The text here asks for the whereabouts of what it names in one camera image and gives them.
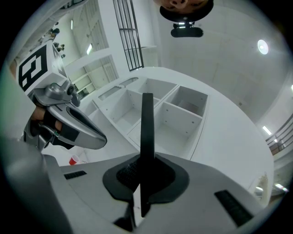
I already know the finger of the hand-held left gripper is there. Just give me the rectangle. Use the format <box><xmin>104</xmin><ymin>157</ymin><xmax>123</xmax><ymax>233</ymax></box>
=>
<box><xmin>49</xmin><ymin>103</ymin><xmax>107</xmax><ymax>138</ymax></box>
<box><xmin>48</xmin><ymin>108</ymin><xmax>108</xmax><ymax>151</ymax></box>

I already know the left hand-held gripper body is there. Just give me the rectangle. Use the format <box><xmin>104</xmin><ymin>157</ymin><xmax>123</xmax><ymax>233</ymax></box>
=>
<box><xmin>16</xmin><ymin>43</ymin><xmax>81</xmax><ymax>152</ymax></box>

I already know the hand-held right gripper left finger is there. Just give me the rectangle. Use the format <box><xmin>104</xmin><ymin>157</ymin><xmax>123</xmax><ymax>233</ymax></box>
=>
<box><xmin>43</xmin><ymin>153</ymin><xmax>141</xmax><ymax>234</ymax></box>

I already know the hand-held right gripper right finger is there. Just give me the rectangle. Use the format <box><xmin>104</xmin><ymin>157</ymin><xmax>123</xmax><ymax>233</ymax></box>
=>
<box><xmin>137</xmin><ymin>152</ymin><xmax>266</xmax><ymax>234</ymax></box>

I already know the white desk with shelves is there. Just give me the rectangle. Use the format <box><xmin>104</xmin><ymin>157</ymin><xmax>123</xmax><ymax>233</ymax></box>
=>
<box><xmin>42</xmin><ymin>137</ymin><xmax>142</xmax><ymax>171</ymax></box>

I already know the person's left hand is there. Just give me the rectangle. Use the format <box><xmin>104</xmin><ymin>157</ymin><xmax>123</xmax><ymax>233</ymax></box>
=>
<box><xmin>30</xmin><ymin>106</ymin><xmax>64</xmax><ymax>138</ymax></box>

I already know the black window grille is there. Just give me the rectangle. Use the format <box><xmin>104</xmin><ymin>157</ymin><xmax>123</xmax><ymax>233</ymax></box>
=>
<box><xmin>113</xmin><ymin>0</ymin><xmax>145</xmax><ymax>72</ymax></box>

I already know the grey balcony railing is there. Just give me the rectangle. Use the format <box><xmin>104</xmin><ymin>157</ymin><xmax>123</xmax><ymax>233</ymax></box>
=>
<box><xmin>265</xmin><ymin>114</ymin><xmax>293</xmax><ymax>156</ymax></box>

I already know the person's face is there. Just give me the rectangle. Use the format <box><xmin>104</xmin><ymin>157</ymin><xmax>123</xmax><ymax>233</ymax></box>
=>
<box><xmin>153</xmin><ymin>0</ymin><xmax>214</xmax><ymax>11</ymax></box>

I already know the round ceiling light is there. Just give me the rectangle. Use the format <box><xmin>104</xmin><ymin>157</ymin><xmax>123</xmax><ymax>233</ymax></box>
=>
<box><xmin>257</xmin><ymin>39</ymin><xmax>269</xmax><ymax>55</ymax></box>

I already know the black head camera mount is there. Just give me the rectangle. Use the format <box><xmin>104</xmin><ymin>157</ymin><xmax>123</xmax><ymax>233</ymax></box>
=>
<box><xmin>159</xmin><ymin>4</ymin><xmax>215</xmax><ymax>38</ymax></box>

